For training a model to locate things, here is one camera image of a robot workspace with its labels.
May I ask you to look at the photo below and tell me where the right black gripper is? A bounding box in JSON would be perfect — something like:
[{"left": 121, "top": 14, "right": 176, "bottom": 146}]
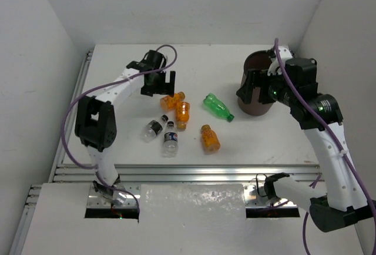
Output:
[{"left": 237, "top": 65, "right": 296, "bottom": 106}]

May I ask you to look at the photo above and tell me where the orange bottle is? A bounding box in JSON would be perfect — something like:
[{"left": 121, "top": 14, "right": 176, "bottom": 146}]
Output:
[
  {"left": 201, "top": 125, "right": 220, "bottom": 153},
  {"left": 175, "top": 102, "right": 190, "bottom": 130},
  {"left": 160, "top": 92, "right": 186, "bottom": 112}
]

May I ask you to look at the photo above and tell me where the clear bottle black label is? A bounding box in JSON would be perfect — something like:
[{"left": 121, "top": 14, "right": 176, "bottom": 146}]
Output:
[{"left": 142, "top": 115, "right": 169, "bottom": 143}]

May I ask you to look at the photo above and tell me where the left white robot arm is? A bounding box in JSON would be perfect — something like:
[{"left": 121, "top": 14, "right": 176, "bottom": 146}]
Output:
[{"left": 75, "top": 49, "right": 176, "bottom": 207}]

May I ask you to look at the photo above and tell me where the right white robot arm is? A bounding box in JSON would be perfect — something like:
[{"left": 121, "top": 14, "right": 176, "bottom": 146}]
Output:
[{"left": 236, "top": 58, "right": 375, "bottom": 232}]

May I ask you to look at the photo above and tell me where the brown plastic bin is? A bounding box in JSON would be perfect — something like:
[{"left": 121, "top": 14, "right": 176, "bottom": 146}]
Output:
[{"left": 237, "top": 51, "right": 273, "bottom": 116}]

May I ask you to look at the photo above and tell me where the green plastic bottle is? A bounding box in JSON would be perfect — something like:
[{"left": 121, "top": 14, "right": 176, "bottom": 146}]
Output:
[{"left": 203, "top": 93, "right": 234, "bottom": 122}]

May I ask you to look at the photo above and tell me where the clear pepsi water bottle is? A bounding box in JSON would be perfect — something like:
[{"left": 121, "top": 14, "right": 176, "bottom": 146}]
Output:
[{"left": 162, "top": 121, "right": 179, "bottom": 157}]

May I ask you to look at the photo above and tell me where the orange bottle front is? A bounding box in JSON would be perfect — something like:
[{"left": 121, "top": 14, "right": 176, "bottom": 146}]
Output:
[{"left": 201, "top": 125, "right": 220, "bottom": 153}]

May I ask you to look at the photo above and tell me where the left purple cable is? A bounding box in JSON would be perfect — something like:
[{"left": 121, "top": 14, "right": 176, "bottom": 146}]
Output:
[{"left": 61, "top": 44, "right": 178, "bottom": 213}]

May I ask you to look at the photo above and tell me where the purple cable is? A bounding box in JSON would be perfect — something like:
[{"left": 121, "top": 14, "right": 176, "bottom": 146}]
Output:
[
  {"left": 273, "top": 38, "right": 376, "bottom": 255},
  {"left": 61, "top": 44, "right": 178, "bottom": 213}
]

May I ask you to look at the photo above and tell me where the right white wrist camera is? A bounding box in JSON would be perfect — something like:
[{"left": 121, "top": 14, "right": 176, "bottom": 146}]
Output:
[{"left": 267, "top": 45, "right": 294, "bottom": 76}]

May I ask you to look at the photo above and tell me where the aluminium table frame rail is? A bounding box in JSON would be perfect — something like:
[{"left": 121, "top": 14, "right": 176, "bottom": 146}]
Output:
[{"left": 17, "top": 48, "right": 353, "bottom": 217}]

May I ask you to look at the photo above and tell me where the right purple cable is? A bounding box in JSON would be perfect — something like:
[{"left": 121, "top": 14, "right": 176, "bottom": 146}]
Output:
[{"left": 273, "top": 38, "right": 376, "bottom": 255}]

